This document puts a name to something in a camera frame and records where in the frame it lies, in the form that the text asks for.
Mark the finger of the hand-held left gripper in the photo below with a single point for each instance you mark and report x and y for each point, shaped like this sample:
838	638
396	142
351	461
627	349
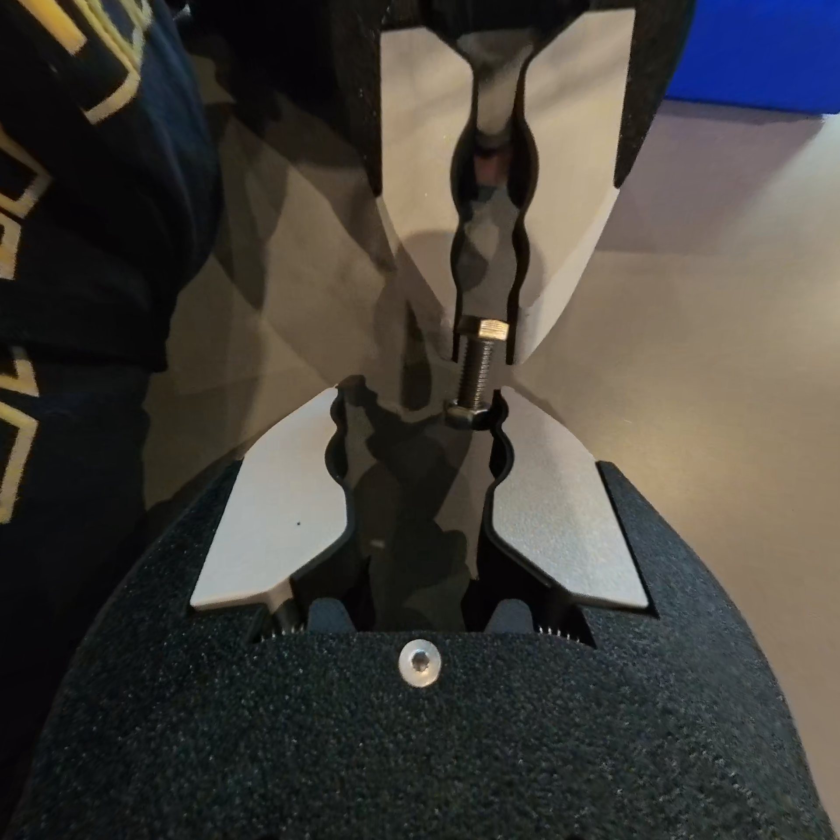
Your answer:
577	164
413	151

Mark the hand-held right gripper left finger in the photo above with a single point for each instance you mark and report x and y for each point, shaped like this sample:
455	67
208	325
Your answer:
275	518

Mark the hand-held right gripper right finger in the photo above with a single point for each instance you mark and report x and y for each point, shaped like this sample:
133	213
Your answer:
564	518

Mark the blue plastic bin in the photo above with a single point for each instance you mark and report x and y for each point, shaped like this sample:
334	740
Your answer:
754	52

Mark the steel hex nut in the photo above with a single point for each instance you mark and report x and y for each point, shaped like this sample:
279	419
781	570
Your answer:
467	415

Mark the steel hex bolt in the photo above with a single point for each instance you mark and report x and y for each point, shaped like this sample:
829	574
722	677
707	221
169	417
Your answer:
478	367

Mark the person's left forearm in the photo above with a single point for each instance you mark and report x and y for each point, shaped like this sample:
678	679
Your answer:
275	33

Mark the navy printed hoodie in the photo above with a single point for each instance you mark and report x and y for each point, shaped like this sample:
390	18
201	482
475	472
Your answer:
85	262

